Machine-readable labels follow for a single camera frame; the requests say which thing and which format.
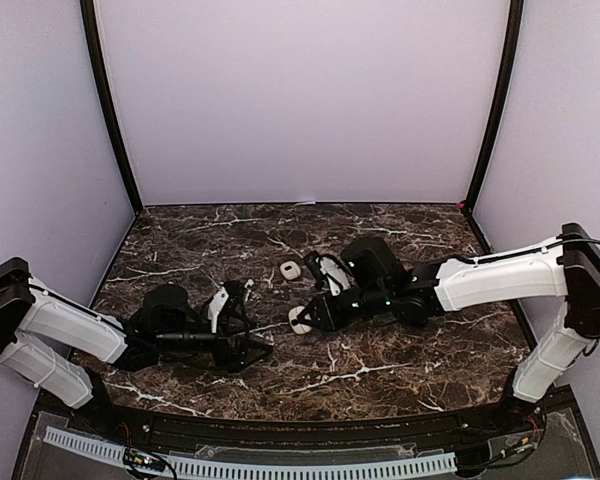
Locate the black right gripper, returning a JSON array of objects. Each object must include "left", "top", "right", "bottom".
[{"left": 299, "top": 282, "right": 392, "bottom": 332}]

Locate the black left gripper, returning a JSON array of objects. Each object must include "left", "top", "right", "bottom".
[{"left": 156, "top": 312, "right": 273, "bottom": 374}]

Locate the white earbud charging case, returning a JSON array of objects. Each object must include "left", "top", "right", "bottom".
[{"left": 288, "top": 306, "right": 312, "bottom": 335}]

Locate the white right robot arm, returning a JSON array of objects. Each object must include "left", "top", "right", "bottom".
[{"left": 290, "top": 223, "right": 600, "bottom": 434}]

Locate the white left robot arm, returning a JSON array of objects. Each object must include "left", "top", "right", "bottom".
[{"left": 0, "top": 257, "right": 273, "bottom": 436}]

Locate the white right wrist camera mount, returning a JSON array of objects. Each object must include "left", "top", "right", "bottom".
[{"left": 317, "top": 255, "right": 351, "bottom": 296}]

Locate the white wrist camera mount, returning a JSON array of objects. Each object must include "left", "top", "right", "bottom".
[
  {"left": 207, "top": 286, "right": 230, "bottom": 334},
  {"left": 317, "top": 255, "right": 351, "bottom": 296}
]

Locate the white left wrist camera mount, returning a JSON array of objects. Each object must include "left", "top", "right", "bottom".
[{"left": 207, "top": 286, "right": 230, "bottom": 334}]

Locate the white slotted cable duct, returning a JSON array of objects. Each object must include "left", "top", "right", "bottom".
[{"left": 43, "top": 427, "right": 458, "bottom": 479}]

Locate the black front table rail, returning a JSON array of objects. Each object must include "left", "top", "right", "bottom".
[{"left": 29, "top": 382, "right": 576, "bottom": 454}]

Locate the right black frame post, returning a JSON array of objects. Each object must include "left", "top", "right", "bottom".
[{"left": 463, "top": 0, "right": 524, "bottom": 216}]

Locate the black frame post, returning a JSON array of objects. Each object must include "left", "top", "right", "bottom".
[
  {"left": 463, "top": 0, "right": 524, "bottom": 216},
  {"left": 79, "top": 0, "right": 144, "bottom": 216}
]

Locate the left black frame post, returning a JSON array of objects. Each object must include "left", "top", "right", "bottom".
[{"left": 79, "top": 0, "right": 144, "bottom": 216}]

